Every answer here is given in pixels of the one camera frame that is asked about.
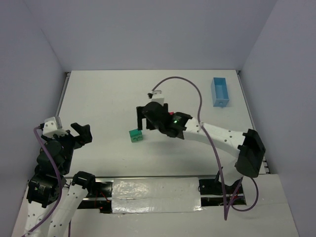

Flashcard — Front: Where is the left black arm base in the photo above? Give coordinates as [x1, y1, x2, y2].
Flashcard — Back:
[72, 171, 113, 214]

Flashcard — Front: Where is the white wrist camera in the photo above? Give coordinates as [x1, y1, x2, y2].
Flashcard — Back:
[148, 90, 164, 106]
[42, 116, 68, 138]

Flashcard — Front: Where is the silver tape covered panel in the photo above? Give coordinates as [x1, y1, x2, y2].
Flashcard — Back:
[111, 177, 202, 214]

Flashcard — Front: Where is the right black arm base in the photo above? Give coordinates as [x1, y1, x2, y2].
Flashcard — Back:
[198, 172, 241, 197]

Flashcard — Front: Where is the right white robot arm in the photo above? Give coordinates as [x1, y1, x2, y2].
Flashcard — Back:
[136, 102, 266, 186]

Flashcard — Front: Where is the aluminium rail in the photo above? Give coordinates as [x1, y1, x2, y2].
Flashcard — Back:
[96, 175, 216, 182]

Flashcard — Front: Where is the blue plastic box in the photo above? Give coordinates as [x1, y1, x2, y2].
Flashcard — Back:
[211, 78, 229, 108]

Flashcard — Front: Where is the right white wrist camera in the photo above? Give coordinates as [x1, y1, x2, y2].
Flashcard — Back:
[148, 90, 164, 106]

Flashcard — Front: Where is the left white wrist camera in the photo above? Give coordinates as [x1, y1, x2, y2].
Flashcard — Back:
[42, 116, 68, 138]

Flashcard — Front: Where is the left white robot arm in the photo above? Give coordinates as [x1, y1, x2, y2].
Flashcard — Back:
[24, 117, 96, 237]

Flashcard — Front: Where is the green castle notched block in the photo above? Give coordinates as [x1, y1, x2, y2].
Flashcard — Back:
[131, 134, 143, 143]

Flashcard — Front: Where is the green rectangular block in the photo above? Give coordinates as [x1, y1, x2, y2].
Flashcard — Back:
[129, 129, 143, 139]

